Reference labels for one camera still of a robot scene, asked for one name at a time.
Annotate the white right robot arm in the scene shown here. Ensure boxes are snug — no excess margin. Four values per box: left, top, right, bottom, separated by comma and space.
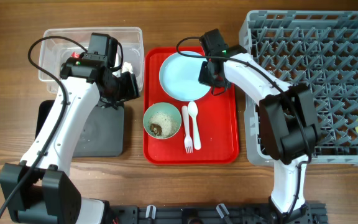
199, 44, 321, 223

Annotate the red snack wrapper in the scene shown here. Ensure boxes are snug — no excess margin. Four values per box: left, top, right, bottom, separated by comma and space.
70, 52, 81, 58

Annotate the red serving tray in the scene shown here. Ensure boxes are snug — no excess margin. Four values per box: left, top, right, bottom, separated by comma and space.
143, 47, 239, 165

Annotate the green bowl with rice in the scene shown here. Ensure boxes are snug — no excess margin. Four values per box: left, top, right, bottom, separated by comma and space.
143, 102, 181, 140

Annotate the white plastic fork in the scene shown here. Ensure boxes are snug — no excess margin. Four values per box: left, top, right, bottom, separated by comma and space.
181, 106, 193, 154

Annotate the black tray bin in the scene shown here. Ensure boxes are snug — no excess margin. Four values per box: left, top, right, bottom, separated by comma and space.
35, 98, 126, 157

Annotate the clear plastic bin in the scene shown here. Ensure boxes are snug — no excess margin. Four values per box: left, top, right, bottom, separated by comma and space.
39, 27, 145, 90

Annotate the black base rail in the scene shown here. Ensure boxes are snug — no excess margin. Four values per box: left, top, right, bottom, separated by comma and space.
107, 202, 328, 224

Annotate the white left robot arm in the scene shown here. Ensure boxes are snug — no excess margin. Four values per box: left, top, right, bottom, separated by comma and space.
0, 58, 139, 223

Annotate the white tissue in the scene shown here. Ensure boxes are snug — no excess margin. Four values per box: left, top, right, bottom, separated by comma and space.
121, 62, 133, 73

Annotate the white plastic spoon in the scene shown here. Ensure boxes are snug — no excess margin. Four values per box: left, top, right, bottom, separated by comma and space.
188, 101, 201, 150

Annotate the grey dishwasher rack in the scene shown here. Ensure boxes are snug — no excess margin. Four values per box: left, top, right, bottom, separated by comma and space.
239, 10, 358, 166

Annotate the light blue plate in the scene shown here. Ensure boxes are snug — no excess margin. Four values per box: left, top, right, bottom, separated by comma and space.
159, 53, 211, 101

